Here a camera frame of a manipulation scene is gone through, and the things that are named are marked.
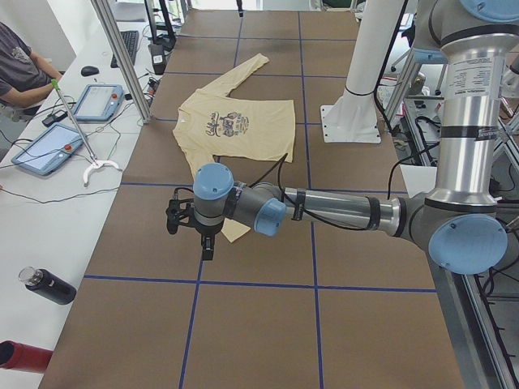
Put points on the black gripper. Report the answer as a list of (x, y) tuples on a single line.
[(208, 231)]

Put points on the beige long-sleeve printed shirt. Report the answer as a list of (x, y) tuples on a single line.
[(212, 124)]

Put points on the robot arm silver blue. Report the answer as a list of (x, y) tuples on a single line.
[(451, 213)]

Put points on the white reacher grabber stick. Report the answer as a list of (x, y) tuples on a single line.
[(96, 163)]

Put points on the black water bottle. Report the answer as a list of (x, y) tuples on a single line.
[(48, 285)]

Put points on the far blue teach pendant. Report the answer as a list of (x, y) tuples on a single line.
[(98, 102)]

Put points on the blue teach pendant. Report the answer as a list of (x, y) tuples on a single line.
[(98, 102), (47, 152)]

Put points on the near blue teach pendant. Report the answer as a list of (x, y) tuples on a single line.
[(47, 152)]

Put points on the white central mounting column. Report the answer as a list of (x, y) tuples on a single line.
[(353, 117)]

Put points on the black power adapter box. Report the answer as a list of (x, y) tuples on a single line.
[(158, 58)]

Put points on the black computer mouse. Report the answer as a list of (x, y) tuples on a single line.
[(89, 71)]

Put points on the black keyboard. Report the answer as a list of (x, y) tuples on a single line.
[(130, 40)]

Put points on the white chair seat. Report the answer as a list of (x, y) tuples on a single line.
[(453, 185)]

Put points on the red cylinder bottle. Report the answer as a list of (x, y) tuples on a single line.
[(23, 357)]

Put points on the seated person grey shirt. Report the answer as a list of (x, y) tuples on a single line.
[(26, 77)]

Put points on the aluminium frame post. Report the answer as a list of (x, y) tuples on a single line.
[(110, 27)]

